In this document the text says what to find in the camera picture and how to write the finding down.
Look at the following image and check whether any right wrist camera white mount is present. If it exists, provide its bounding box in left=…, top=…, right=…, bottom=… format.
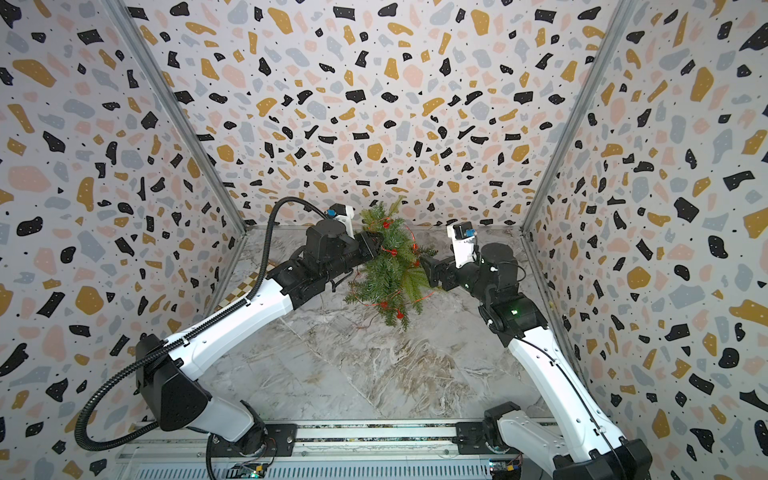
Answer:
left=446, top=221, right=477, bottom=268

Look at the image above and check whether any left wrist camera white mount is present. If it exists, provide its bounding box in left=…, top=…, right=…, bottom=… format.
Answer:
left=326, top=203, right=355, bottom=237

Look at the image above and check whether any small green christmas tree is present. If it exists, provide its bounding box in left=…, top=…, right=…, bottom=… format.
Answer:
left=343, top=196, right=439, bottom=332

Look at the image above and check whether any black corrugated cable conduit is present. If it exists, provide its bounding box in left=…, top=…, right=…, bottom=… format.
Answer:
left=73, top=196, right=329, bottom=452

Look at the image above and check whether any checkered wooden board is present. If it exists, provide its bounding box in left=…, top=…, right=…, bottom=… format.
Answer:
left=214, top=259, right=259, bottom=312

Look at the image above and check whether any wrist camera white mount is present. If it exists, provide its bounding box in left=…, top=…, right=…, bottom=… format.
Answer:
left=446, top=221, right=477, bottom=268
left=326, top=203, right=355, bottom=237

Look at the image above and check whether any metal corner post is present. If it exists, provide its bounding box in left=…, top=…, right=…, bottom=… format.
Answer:
left=521, top=0, right=637, bottom=237
left=103, top=0, right=247, bottom=236

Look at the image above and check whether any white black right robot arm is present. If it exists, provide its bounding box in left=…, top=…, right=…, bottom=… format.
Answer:
left=420, top=238, right=652, bottom=479

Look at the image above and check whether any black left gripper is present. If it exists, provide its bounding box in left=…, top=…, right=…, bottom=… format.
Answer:
left=323, top=230, right=387, bottom=288

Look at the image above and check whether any metal corner post left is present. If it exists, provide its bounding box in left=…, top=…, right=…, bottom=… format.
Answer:
left=103, top=0, right=247, bottom=236

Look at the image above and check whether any metal base rail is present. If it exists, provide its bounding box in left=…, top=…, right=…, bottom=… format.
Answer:
left=110, top=419, right=551, bottom=479

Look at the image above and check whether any metal corner post right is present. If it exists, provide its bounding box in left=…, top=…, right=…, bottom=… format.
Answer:
left=521, top=0, right=637, bottom=237

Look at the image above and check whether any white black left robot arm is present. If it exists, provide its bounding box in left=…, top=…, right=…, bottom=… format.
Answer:
left=136, top=219, right=383, bottom=455

